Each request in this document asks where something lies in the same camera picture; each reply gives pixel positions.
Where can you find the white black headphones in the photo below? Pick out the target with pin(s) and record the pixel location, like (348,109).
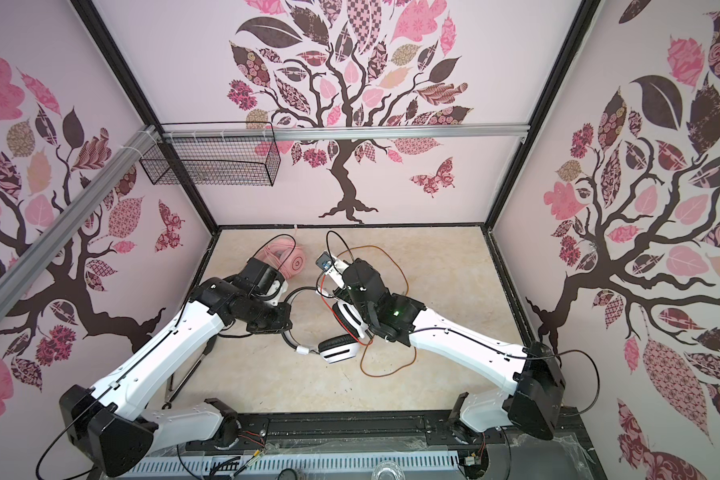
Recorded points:
(344,343)

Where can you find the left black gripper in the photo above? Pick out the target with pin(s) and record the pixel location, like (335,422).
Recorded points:
(270,274)

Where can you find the black wire mesh basket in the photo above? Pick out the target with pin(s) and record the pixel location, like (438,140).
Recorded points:
(236,153)

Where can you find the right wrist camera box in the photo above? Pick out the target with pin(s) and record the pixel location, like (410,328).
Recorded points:
(332,267)

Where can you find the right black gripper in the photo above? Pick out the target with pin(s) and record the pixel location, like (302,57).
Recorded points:
(348,271)

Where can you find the white slotted cable duct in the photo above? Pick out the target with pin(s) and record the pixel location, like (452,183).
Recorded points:
(310,466)

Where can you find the black tongs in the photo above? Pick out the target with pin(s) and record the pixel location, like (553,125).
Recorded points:
(175,386)

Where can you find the pink headphones with cable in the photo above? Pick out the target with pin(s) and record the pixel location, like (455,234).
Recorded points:
(284,253)

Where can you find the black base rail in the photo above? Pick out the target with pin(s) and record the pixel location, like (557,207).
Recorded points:
(503,453)

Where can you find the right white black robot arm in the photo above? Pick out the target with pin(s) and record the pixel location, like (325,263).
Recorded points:
(529,382)

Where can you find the aluminium rail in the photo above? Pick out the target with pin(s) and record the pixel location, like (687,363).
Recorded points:
(41,253)
(348,132)

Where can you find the left aluminium rail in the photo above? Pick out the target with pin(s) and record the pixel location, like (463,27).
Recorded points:
(41,253)

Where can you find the back aluminium rail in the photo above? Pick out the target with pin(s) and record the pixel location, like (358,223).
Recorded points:
(348,132)

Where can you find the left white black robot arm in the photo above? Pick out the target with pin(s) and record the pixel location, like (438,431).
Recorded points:
(111,422)

